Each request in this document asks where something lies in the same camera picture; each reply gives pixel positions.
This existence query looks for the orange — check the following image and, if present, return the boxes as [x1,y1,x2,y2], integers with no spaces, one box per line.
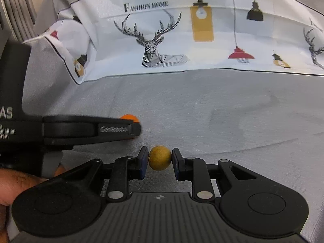
[119,114,139,124]

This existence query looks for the grey ribbed panel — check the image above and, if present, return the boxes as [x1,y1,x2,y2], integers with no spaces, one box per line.
[0,0,37,41]

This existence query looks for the yellow-brown round fruit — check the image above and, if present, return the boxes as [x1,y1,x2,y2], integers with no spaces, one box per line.
[148,145,173,171]

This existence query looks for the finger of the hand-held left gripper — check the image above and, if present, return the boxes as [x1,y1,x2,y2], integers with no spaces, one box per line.
[96,118,142,145]

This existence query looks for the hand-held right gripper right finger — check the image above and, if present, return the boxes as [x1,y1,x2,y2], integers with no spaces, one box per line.
[172,148,254,201]

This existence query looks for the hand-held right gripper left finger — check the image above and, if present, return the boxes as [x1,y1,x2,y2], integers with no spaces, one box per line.
[64,146,149,203]

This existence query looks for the person's left hand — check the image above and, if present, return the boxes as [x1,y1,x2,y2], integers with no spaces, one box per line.
[0,164,66,242]

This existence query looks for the grey bed sheet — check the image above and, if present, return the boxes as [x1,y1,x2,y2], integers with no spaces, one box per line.
[21,68,324,243]

